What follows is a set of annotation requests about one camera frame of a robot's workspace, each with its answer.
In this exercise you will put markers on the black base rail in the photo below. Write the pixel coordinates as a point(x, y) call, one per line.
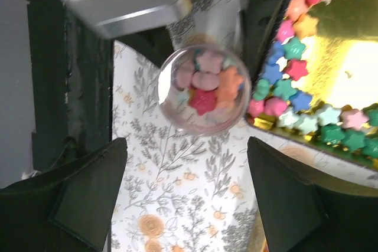
point(72, 73)

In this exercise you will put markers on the floral table mat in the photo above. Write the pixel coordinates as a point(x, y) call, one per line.
point(187, 193)

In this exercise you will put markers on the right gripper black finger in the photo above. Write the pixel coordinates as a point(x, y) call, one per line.
point(68, 208)
point(304, 209)

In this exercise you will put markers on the clear drinking glass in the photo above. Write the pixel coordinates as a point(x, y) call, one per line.
point(203, 87)

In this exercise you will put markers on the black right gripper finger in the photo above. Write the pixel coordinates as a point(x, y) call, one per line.
point(257, 17)
point(155, 44)

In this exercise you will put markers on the dark tin of star candies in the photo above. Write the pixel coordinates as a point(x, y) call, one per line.
point(318, 83)

